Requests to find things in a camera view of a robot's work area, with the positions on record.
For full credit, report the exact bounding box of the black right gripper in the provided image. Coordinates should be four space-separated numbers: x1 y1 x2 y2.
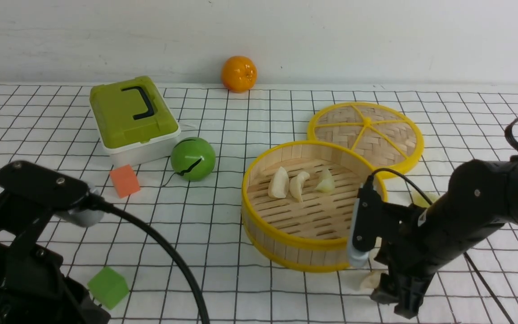
370 202 436 319

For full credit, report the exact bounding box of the white pleated dumpling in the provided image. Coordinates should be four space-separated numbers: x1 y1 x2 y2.
359 270 383 290

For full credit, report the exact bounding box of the pale green dumpling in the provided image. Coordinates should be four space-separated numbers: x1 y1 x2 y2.
411 191 440 208

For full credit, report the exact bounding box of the greenish dumpling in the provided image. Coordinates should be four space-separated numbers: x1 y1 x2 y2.
315 169 335 193

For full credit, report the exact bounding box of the cream pleated dumpling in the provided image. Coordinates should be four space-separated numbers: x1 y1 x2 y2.
268 167 290 199

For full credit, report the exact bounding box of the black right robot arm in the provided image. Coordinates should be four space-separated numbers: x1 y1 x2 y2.
352 160 518 319

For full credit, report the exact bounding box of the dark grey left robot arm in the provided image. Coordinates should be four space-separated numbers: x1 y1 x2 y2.
0 211 111 324

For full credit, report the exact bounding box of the yellow-rimmed woven steamer lid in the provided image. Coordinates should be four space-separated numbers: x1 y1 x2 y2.
307 101 425 174

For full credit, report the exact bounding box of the yellow-rimmed bamboo steamer tray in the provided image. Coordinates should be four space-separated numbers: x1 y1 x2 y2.
241 141 374 272

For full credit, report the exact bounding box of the white black-grid tablecloth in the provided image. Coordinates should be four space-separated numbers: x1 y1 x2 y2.
0 82 518 324

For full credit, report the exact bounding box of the green round ball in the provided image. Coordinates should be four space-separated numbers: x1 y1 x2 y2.
170 137 216 182

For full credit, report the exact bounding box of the orange fruit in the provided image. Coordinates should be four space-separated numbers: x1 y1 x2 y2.
221 56 257 94

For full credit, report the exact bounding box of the orange foam cube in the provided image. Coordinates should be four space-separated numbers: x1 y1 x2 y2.
109 164 141 198

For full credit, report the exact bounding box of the green-lidded white box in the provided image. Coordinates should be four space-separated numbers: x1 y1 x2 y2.
89 76 181 168

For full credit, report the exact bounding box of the green foam cube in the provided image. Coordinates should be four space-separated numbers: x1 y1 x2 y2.
88 266 130 310

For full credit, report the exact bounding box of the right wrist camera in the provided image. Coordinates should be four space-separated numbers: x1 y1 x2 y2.
347 174 383 268

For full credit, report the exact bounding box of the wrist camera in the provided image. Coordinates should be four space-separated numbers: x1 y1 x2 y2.
0 160 104 228
347 174 383 268

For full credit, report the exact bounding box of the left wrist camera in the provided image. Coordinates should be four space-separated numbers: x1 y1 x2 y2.
0 160 104 228

